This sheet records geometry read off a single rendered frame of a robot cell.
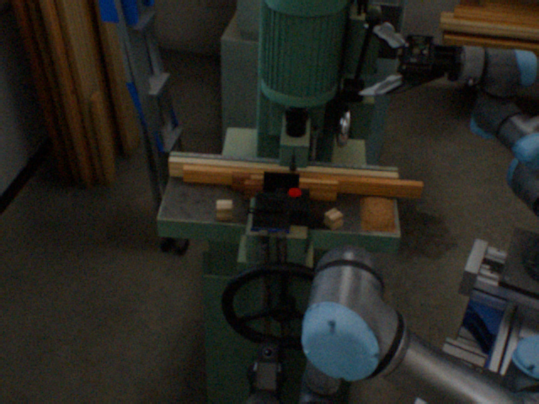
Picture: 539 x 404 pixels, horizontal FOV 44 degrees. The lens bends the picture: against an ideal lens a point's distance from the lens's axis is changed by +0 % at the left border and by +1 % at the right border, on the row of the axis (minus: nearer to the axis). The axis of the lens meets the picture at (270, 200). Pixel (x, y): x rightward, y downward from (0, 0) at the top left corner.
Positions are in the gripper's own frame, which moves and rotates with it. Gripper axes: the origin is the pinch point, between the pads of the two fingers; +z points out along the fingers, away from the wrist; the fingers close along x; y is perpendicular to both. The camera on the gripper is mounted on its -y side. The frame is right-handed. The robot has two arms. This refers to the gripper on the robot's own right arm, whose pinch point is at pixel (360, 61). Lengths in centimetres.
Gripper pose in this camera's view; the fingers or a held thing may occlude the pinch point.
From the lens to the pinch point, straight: 144.9
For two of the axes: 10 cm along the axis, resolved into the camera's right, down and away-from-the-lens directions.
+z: -10.0, -0.9, 0.4
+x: -0.9, 9.8, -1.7
